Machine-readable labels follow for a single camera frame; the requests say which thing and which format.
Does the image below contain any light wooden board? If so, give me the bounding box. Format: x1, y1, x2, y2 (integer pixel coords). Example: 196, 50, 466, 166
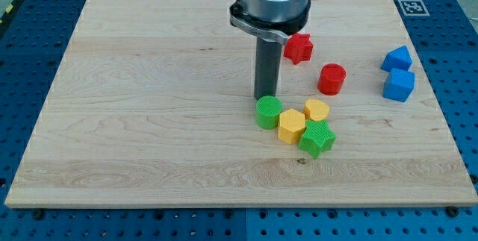
5, 0, 477, 208

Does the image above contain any green cylinder block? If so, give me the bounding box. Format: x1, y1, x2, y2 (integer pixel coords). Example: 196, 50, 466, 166
255, 96, 282, 129

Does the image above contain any blue triangular prism block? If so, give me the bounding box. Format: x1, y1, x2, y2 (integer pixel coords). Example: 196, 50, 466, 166
380, 46, 412, 72

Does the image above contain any black silver tool flange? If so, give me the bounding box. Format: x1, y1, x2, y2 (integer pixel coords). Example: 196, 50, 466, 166
229, 0, 311, 45

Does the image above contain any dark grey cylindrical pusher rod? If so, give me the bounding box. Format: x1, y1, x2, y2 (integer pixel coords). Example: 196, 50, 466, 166
254, 37, 282, 100

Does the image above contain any red star block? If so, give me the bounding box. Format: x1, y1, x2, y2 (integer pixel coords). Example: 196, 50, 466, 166
284, 33, 314, 65

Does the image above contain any yellow heart block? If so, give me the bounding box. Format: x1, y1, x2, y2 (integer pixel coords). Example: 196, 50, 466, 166
304, 98, 330, 122

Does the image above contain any red cylinder block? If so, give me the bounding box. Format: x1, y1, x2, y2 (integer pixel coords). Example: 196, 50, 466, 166
317, 63, 347, 96

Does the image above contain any yellow hexagon block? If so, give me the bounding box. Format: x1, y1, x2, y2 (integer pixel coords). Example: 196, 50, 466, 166
278, 109, 305, 145

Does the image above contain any green star block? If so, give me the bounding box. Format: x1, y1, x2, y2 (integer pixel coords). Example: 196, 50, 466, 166
299, 120, 336, 159

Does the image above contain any blue cube block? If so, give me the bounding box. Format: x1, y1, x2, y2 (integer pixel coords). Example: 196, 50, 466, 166
382, 68, 415, 102

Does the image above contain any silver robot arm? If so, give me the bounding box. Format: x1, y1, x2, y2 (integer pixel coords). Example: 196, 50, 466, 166
229, 0, 311, 99

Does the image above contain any white fiducial marker tag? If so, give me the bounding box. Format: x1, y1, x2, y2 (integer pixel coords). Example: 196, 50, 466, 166
398, 0, 429, 16

